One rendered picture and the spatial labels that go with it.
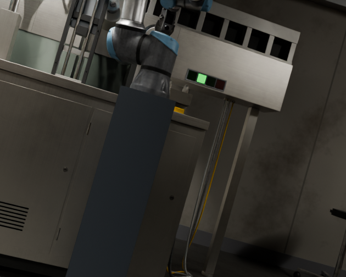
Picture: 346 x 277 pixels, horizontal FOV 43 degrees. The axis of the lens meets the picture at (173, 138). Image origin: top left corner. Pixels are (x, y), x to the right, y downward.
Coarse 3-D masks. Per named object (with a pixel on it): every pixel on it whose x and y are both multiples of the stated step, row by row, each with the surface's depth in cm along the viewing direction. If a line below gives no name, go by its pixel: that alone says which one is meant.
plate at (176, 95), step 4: (172, 88) 222; (172, 92) 223; (176, 92) 223; (180, 92) 223; (184, 92) 224; (172, 96) 223; (176, 96) 223; (180, 96) 223; (184, 96) 224; (188, 96) 224; (176, 100) 223; (180, 100) 223; (184, 100) 224; (188, 100) 224; (184, 104) 225; (188, 104) 224
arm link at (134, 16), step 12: (132, 0) 158; (144, 0) 159; (132, 12) 159; (144, 12) 162; (120, 24) 159; (132, 24) 159; (108, 36) 162; (120, 36) 160; (132, 36) 159; (108, 48) 162; (120, 48) 160; (132, 48) 159; (120, 60) 165; (132, 60) 162
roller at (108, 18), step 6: (120, 0) 221; (120, 6) 221; (108, 12) 220; (120, 12) 221; (108, 18) 220; (114, 18) 220; (120, 18) 221; (108, 24) 228; (114, 24) 228; (108, 30) 242
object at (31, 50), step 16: (16, 48) 243; (32, 48) 244; (48, 48) 246; (32, 64) 245; (48, 64) 246; (96, 64) 251; (112, 64) 253; (80, 80) 250; (96, 80) 251; (112, 80) 253
